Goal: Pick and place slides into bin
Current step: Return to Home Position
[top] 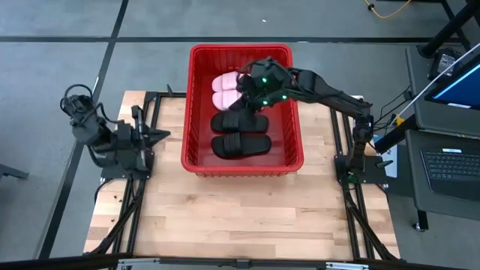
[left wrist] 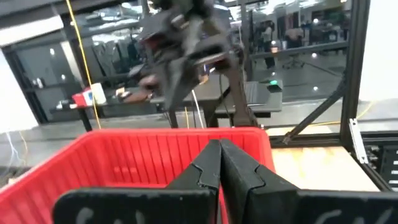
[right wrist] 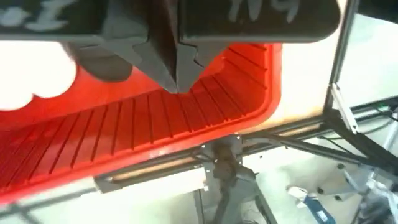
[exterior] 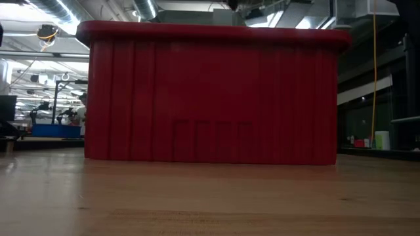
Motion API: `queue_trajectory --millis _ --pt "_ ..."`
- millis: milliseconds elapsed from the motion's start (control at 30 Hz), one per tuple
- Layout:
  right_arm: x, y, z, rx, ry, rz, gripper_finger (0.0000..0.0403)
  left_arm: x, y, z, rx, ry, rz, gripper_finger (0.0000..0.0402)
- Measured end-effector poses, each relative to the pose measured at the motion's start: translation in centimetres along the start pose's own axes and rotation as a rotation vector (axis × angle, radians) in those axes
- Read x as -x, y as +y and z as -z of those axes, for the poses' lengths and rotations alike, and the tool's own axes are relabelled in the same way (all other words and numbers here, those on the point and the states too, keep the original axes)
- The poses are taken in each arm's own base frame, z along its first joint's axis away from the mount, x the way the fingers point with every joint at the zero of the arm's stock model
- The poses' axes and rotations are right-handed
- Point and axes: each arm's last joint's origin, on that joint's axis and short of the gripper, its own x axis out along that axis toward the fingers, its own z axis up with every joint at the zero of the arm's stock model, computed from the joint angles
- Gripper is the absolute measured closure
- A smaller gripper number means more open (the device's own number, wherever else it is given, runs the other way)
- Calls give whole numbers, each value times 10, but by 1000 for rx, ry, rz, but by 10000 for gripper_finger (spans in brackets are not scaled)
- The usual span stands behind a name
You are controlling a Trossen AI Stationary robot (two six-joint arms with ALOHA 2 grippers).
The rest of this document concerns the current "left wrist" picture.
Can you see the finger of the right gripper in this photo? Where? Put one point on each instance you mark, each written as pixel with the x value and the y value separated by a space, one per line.
pixel 180 84
pixel 144 79

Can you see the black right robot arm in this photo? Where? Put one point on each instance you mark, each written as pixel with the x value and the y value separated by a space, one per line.
pixel 242 99

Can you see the white cylinder container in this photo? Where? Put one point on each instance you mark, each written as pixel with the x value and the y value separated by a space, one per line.
pixel 98 93

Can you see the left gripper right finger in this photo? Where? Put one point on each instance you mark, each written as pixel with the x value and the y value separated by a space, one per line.
pixel 280 205

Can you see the black diagonal frame brace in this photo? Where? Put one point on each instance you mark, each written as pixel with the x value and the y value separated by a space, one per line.
pixel 317 112

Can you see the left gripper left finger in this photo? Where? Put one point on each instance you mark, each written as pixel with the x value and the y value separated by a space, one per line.
pixel 155 205

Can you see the black frame rails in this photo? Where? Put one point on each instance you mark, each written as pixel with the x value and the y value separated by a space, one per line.
pixel 382 168

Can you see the black frame upright post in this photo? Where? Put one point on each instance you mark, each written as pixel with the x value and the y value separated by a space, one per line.
pixel 354 62

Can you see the white metal bracket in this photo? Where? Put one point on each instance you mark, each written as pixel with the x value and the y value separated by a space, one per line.
pixel 357 140

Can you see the red box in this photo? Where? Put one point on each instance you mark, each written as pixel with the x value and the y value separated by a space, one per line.
pixel 81 99

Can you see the red plastic bin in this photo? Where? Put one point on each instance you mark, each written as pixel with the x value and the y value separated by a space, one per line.
pixel 124 155

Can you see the person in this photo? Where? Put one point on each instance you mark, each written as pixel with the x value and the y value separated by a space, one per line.
pixel 293 37
pixel 268 46

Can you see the dark side table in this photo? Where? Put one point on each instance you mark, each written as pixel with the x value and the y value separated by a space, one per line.
pixel 124 109

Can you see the dark grey desk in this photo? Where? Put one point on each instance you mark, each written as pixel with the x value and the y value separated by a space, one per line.
pixel 217 99

